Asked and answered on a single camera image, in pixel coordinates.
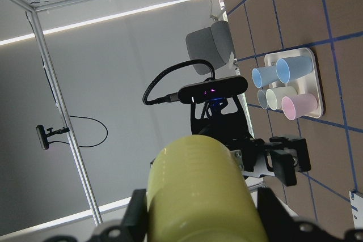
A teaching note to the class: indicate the grey plastic cup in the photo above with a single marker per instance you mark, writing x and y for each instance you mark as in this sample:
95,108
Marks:
262,99

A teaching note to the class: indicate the grey office chair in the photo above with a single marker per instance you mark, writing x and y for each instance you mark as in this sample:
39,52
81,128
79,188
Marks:
213,44

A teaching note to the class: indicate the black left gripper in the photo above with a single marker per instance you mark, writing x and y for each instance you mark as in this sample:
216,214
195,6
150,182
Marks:
232,131

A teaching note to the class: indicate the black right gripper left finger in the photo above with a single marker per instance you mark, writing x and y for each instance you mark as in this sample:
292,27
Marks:
135,221

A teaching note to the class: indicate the pink plastic cup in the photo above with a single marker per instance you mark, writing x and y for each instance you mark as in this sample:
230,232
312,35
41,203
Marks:
298,105

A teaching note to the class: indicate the yellow plastic cup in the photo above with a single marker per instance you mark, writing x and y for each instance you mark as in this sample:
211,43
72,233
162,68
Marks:
196,192

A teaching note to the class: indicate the aluminium frame post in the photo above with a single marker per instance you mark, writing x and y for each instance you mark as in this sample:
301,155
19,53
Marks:
50,72

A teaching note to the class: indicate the cream plastic tray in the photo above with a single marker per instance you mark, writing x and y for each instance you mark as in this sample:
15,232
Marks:
310,83

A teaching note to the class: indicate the black camera on frame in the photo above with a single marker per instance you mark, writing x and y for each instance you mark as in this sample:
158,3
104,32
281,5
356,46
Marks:
43,136

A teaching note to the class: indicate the blue plastic cup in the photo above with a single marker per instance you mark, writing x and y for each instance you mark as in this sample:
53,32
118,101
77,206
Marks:
263,76
292,68

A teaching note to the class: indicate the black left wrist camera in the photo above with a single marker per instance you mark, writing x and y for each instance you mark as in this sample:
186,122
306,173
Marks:
213,89

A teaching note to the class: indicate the pale green plastic cup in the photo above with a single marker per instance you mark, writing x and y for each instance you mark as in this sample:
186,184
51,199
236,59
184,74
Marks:
274,96

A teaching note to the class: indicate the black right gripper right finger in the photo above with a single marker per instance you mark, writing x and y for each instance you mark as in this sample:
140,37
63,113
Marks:
277,223

